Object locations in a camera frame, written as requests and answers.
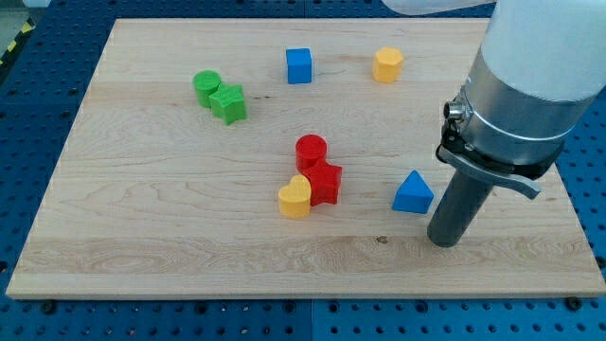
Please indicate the blue cube block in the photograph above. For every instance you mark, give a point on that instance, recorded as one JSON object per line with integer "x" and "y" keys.
{"x": 299, "y": 65}

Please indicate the blue triangle block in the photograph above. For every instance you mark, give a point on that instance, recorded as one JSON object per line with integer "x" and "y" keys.
{"x": 413, "y": 195}

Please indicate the wooden board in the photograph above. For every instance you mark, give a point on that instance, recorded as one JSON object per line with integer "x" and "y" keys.
{"x": 154, "y": 197}

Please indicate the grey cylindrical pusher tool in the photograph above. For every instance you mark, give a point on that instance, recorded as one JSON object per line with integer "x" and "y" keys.
{"x": 457, "y": 208}

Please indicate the yellow heart block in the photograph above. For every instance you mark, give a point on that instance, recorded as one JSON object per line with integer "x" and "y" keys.
{"x": 294, "y": 199}

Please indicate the red star block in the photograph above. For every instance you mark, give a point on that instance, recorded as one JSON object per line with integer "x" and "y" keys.
{"x": 325, "y": 180}

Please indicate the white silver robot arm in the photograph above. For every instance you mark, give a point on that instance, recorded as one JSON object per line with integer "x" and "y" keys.
{"x": 534, "y": 75}

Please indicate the green star block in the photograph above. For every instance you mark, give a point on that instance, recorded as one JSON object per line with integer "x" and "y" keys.
{"x": 228, "y": 103}

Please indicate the red cylinder block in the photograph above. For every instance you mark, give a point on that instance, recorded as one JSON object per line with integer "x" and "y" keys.
{"x": 308, "y": 150}

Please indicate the yellow hexagon block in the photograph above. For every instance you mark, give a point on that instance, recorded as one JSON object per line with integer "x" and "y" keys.
{"x": 387, "y": 64}

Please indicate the green cylinder block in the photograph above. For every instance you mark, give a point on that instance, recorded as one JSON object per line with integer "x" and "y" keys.
{"x": 205, "y": 84}

